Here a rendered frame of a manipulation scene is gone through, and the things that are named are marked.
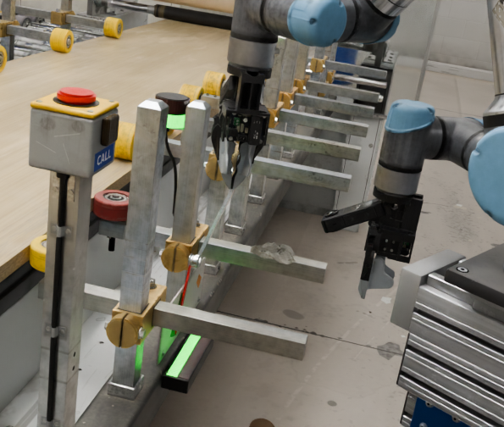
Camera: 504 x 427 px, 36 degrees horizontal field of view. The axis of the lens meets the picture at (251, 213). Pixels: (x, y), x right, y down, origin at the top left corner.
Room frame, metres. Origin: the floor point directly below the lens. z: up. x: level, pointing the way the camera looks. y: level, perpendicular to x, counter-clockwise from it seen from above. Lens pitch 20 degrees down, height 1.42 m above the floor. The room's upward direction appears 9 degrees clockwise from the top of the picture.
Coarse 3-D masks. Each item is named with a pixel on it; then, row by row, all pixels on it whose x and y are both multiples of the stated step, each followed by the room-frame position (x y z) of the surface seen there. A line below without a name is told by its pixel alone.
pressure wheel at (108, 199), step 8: (104, 192) 1.36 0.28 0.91; (112, 192) 1.37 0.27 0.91; (120, 192) 1.38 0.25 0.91; (128, 192) 1.38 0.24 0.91; (96, 200) 1.33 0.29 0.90; (104, 200) 1.32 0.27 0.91; (112, 200) 1.34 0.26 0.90; (120, 200) 1.35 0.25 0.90; (128, 200) 1.34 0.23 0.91; (96, 208) 1.33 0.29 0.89; (104, 208) 1.31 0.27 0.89; (112, 208) 1.31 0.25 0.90; (120, 208) 1.32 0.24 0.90; (104, 216) 1.31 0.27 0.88; (112, 216) 1.31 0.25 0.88; (120, 216) 1.32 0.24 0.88; (112, 240) 1.35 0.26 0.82; (112, 248) 1.35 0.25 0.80
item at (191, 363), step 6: (198, 342) 1.22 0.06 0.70; (204, 342) 1.22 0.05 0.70; (198, 348) 1.20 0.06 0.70; (204, 348) 1.20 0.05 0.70; (192, 354) 1.18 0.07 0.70; (198, 354) 1.18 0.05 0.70; (192, 360) 1.16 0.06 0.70; (198, 360) 1.16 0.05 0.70; (186, 366) 1.14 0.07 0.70; (192, 366) 1.14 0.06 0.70; (180, 372) 1.12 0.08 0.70; (186, 372) 1.12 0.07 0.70; (186, 378) 1.10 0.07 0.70
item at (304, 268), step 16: (112, 224) 1.34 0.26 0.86; (160, 240) 1.32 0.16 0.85; (208, 256) 1.31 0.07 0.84; (224, 256) 1.30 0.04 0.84; (240, 256) 1.30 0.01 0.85; (256, 256) 1.29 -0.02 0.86; (272, 272) 1.29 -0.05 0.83; (288, 272) 1.28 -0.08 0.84; (304, 272) 1.28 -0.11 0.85; (320, 272) 1.27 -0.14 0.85
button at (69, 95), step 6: (60, 90) 0.78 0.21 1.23; (66, 90) 0.78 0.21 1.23; (72, 90) 0.79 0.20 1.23; (78, 90) 0.79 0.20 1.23; (84, 90) 0.80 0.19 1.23; (90, 90) 0.80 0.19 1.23; (60, 96) 0.77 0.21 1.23; (66, 96) 0.77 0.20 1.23; (72, 96) 0.77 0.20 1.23; (78, 96) 0.77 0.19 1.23; (84, 96) 0.77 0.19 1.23; (90, 96) 0.78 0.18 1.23; (96, 96) 0.79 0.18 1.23; (66, 102) 0.77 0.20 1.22; (72, 102) 0.77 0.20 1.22; (78, 102) 0.77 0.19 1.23; (84, 102) 0.77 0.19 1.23; (90, 102) 0.78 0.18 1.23
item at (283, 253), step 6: (252, 246) 1.30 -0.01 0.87; (258, 246) 1.30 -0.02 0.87; (264, 246) 1.30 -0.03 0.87; (270, 246) 1.30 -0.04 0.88; (276, 246) 1.30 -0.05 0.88; (282, 246) 1.32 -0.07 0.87; (288, 246) 1.32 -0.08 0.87; (252, 252) 1.29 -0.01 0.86; (258, 252) 1.28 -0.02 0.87; (264, 252) 1.28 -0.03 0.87; (270, 252) 1.30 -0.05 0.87; (276, 252) 1.28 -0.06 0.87; (282, 252) 1.28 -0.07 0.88; (288, 252) 1.28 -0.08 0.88; (294, 252) 1.31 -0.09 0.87; (276, 258) 1.28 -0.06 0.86; (282, 258) 1.28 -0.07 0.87; (288, 258) 1.28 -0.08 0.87; (294, 258) 1.29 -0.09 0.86
